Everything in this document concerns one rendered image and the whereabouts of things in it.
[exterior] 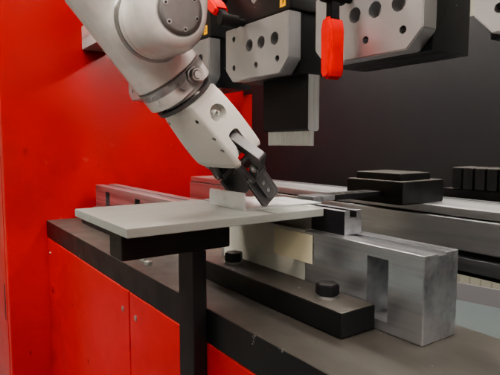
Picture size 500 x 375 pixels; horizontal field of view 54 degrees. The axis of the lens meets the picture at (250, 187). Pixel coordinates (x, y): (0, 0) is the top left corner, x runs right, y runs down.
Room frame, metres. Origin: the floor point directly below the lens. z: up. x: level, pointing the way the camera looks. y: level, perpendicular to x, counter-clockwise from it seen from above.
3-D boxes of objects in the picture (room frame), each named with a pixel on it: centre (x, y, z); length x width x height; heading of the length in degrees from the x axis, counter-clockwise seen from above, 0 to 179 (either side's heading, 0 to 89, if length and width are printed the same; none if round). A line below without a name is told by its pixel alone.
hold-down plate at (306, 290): (0.64, -0.03, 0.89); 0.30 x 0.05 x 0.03; 35
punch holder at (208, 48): (0.89, 0.07, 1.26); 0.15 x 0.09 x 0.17; 35
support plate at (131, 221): (0.62, 0.06, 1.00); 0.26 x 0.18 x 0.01; 125
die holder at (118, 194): (1.16, 0.26, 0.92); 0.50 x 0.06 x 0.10; 35
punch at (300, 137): (0.71, -0.06, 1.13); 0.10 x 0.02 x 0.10; 35
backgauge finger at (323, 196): (0.80, -0.19, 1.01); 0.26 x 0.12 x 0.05; 125
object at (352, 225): (0.68, -0.07, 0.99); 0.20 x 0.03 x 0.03; 35
